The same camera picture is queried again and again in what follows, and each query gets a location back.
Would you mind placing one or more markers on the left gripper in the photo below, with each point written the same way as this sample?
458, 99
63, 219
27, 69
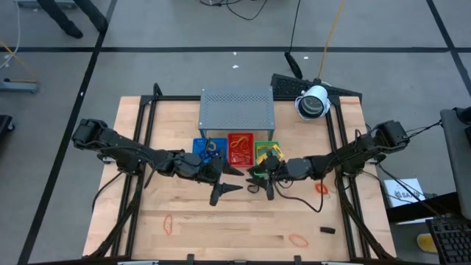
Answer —
198, 169

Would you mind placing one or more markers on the grey perforated metal shelf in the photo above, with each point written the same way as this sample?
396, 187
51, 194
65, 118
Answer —
237, 110

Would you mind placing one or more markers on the yellow coil wristband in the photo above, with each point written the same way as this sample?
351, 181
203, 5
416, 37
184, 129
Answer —
208, 146

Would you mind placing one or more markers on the yellow round object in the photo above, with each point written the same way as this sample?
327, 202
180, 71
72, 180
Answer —
427, 243

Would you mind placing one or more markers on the long red rubber band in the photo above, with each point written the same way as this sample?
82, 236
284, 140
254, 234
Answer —
241, 159

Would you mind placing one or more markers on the blue plastic basket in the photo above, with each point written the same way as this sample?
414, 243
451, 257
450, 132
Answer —
197, 145

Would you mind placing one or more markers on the thin orange rubber band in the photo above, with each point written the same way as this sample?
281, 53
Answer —
165, 224
290, 239

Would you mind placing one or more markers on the white cardboard box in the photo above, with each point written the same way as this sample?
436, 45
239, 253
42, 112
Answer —
401, 187

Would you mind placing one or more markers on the orange coil wristband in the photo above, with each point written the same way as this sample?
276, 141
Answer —
316, 188

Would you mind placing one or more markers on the small black block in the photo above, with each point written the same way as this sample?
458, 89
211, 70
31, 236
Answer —
327, 230

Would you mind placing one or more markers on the black floor object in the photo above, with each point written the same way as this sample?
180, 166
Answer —
5, 125

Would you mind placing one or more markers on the white dome camera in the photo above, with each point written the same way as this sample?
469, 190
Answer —
312, 105

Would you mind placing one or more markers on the blue coil wristband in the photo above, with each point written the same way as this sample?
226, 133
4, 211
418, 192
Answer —
203, 158

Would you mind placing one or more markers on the yellow green Crayola crayon box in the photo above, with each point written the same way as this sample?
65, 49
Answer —
276, 151

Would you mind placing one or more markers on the black mesh panel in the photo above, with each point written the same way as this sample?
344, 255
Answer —
285, 86

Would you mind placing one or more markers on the black computer keyboard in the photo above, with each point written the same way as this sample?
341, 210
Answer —
452, 243

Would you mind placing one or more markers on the green plastic basket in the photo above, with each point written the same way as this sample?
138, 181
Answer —
259, 144

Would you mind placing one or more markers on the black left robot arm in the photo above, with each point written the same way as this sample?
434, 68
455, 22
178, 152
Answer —
121, 147

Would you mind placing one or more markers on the black aluminium table frame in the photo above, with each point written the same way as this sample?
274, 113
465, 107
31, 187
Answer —
169, 98

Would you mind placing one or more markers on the person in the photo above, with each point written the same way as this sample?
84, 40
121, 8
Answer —
62, 20

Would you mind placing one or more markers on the red plastic basket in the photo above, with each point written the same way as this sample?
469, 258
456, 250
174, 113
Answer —
241, 150

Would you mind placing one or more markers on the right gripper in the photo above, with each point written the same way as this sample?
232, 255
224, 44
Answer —
282, 171

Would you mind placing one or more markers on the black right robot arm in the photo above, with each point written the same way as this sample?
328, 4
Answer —
349, 158

